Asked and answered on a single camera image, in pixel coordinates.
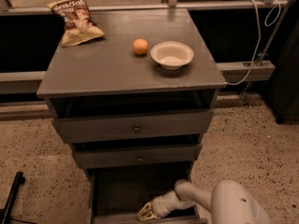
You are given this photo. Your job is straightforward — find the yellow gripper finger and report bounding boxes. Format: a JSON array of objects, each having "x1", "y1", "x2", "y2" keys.
[
  {"x1": 139, "y1": 212, "x2": 160, "y2": 221},
  {"x1": 137, "y1": 202, "x2": 152, "y2": 218}
]

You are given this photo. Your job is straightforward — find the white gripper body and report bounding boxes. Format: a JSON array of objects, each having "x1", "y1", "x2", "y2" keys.
[{"x1": 151, "y1": 196, "x2": 170, "y2": 218}]

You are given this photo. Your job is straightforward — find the grey bottom drawer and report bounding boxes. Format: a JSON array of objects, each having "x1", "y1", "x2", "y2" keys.
[{"x1": 87, "y1": 162, "x2": 207, "y2": 224}]

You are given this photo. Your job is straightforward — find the grey drawer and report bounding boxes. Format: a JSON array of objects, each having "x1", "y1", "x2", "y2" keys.
[
  {"x1": 52, "y1": 109, "x2": 213, "y2": 144},
  {"x1": 73, "y1": 144, "x2": 202, "y2": 169},
  {"x1": 87, "y1": 162, "x2": 207, "y2": 224}
]

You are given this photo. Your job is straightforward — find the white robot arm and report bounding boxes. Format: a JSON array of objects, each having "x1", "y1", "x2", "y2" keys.
[{"x1": 137, "y1": 179, "x2": 271, "y2": 224}]

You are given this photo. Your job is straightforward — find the grey middle drawer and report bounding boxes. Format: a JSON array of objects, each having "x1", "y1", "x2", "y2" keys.
[{"x1": 73, "y1": 144, "x2": 202, "y2": 169}]

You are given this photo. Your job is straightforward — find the grey top drawer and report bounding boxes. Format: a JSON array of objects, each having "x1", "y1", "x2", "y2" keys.
[{"x1": 52, "y1": 109, "x2": 213, "y2": 144}]

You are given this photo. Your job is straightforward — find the grey wooden drawer cabinet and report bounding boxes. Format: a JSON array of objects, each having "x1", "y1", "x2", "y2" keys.
[{"x1": 37, "y1": 9, "x2": 225, "y2": 173}]

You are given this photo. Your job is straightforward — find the black pole on floor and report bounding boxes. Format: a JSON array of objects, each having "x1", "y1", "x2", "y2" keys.
[{"x1": 0, "y1": 172, "x2": 25, "y2": 224}]

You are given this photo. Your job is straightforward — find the white paper bowl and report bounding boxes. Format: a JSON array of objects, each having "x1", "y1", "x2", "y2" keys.
[{"x1": 150, "y1": 42, "x2": 194, "y2": 70}]

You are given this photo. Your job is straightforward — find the orange fruit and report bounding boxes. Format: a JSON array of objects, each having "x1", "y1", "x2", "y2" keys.
[{"x1": 133, "y1": 39, "x2": 149, "y2": 55}]

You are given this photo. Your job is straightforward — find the dark cabinet at right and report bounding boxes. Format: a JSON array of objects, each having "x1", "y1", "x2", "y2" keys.
[{"x1": 269, "y1": 21, "x2": 299, "y2": 124}]

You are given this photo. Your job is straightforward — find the sea salt chips bag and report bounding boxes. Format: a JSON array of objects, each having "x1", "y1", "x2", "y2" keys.
[{"x1": 47, "y1": 0, "x2": 105, "y2": 48}]

